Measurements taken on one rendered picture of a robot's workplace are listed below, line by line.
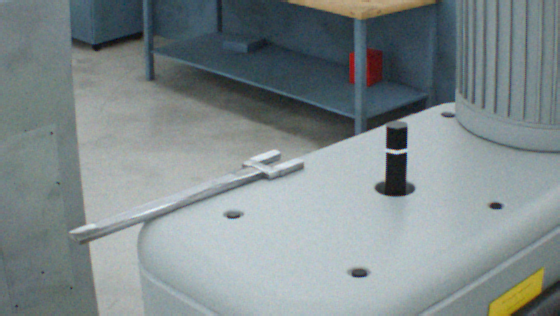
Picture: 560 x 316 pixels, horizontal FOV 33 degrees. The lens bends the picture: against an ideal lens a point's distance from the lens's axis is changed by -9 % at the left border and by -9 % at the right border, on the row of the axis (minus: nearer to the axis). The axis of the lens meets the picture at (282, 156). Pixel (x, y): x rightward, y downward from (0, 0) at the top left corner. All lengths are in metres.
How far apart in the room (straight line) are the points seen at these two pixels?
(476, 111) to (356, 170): 0.16
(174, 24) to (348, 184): 7.55
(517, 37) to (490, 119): 0.10
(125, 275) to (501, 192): 3.93
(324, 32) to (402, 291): 6.37
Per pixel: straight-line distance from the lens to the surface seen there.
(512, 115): 1.01
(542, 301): 0.91
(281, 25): 7.41
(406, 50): 6.60
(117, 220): 0.85
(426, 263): 0.79
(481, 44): 1.00
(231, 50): 7.26
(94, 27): 8.27
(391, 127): 0.89
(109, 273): 4.79
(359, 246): 0.81
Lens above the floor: 2.26
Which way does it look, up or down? 22 degrees down
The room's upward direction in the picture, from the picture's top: 1 degrees counter-clockwise
